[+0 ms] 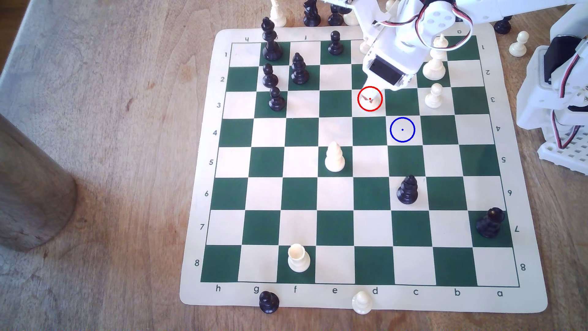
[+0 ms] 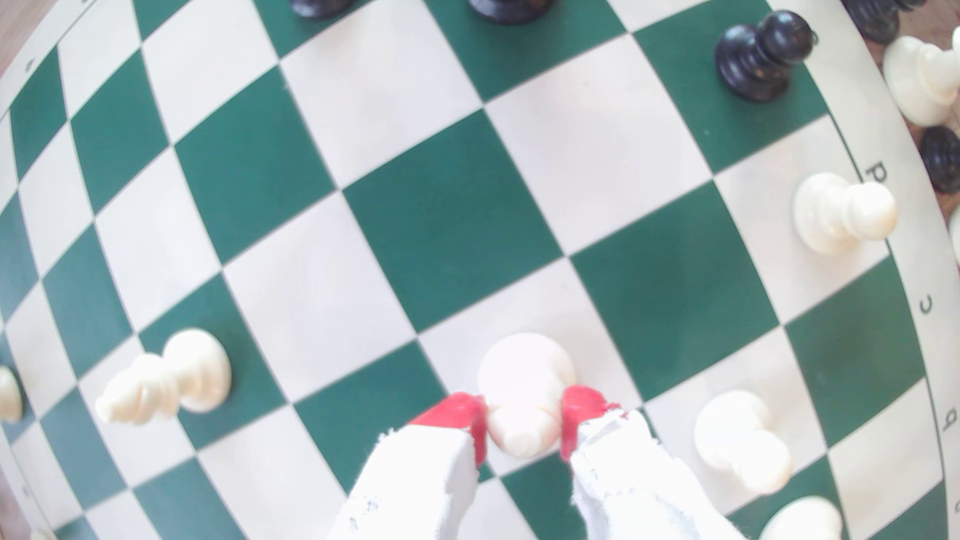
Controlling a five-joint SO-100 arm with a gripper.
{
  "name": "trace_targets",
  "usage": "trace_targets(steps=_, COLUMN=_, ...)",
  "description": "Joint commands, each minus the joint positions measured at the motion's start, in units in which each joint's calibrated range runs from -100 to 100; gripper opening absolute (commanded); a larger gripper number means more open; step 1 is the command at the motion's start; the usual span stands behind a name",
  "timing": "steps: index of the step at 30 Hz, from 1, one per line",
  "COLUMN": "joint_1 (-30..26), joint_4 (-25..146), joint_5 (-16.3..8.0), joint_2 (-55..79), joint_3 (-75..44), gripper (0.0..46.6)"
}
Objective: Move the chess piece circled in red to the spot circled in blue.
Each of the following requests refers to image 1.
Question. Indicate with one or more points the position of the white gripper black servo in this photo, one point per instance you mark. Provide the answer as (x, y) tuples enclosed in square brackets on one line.
[(386, 71)]

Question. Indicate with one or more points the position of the white chess pawn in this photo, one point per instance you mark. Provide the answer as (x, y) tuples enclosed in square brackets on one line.
[(376, 98), (390, 4), (362, 304), (434, 97), (519, 45), (364, 47)]

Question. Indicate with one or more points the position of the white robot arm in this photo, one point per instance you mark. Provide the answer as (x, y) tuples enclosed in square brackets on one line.
[(551, 78)]

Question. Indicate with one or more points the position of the black chess pawn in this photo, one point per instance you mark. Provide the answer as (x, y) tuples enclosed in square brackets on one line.
[(270, 77), (335, 17), (276, 100), (502, 26), (336, 43), (269, 303)]

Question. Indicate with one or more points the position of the black chess bishop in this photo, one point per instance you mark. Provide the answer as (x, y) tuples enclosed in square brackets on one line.
[(408, 191), (299, 71)]

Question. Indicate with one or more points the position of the white chess king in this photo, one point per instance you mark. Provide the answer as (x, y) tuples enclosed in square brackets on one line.
[(434, 66)]

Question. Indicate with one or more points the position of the white chess bishop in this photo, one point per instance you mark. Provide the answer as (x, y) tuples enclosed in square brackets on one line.
[(335, 158)]

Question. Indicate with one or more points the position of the white chess queen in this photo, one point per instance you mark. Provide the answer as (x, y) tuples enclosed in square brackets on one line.
[(351, 19)]

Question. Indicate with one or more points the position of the black chess knight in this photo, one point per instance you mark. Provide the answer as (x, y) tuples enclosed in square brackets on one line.
[(490, 224), (312, 14)]

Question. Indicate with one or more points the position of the black chess king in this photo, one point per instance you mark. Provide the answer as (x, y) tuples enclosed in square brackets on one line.
[(271, 43)]

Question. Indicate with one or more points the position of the green and cream chess mat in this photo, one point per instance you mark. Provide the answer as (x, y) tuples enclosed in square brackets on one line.
[(335, 197)]

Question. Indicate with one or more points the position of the tall white chess piece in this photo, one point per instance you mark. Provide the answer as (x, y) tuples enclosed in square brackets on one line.
[(277, 14)]

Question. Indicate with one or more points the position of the white chess rook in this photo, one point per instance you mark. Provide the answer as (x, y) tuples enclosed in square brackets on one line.
[(298, 259)]

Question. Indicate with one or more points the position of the white perforated base plate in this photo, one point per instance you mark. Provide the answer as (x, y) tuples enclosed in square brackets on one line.
[(567, 154)]

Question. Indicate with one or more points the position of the round wooden post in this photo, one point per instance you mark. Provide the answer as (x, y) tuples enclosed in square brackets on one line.
[(32, 193)]

